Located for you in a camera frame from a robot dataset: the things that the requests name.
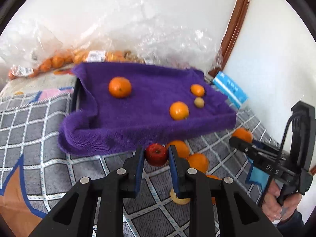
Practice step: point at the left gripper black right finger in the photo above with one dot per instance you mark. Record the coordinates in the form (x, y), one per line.
(234, 214)

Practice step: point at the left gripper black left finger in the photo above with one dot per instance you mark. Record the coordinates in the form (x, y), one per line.
(95, 205)

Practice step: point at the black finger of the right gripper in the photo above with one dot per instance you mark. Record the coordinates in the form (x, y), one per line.
(255, 150)

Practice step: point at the orange mandarin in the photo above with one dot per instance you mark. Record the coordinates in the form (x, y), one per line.
(215, 187)

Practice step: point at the orange with leaf stem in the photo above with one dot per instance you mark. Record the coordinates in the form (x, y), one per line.
(243, 134)

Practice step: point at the small orange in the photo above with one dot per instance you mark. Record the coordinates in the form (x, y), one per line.
(199, 162)

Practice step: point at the round orange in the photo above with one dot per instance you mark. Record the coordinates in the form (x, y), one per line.
(181, 147)

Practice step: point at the small yellow-green fruit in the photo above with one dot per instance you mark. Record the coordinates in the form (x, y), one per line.
(199, 102)

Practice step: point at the small red apple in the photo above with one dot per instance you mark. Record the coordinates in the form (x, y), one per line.
(156, 154)

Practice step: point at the small tangerine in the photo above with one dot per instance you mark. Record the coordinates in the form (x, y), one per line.
(197, 90)

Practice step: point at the smooth orange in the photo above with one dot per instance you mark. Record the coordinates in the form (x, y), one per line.
(179, 111)

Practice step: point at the large dimpled orange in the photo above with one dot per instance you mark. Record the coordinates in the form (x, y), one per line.
(120, 87)

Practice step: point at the pale yellow-green fruit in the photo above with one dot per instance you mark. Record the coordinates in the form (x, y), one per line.
(176, 200)

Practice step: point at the person's right hand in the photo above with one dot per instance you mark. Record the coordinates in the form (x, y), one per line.
(273, 210)

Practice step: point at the blue tissue pack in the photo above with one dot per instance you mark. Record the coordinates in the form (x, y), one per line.
(233, 91)

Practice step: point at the grey checked tablecloth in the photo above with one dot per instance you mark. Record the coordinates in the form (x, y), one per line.
(35, 174)

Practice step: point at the black tray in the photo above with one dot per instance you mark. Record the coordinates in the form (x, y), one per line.
(75, 96)

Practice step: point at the purple towel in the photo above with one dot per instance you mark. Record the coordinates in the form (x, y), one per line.
(105, 125)

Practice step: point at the clear bag of grapes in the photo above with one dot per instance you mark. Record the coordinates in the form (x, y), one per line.
(161, 40)

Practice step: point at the clear bag of tangerines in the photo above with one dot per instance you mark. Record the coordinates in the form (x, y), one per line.
(103, 50)

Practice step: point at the clear bag of oranges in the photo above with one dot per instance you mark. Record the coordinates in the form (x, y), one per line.
(29, 56)

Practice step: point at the brown wooden door frame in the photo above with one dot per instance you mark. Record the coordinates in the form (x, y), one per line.
(231, 34)

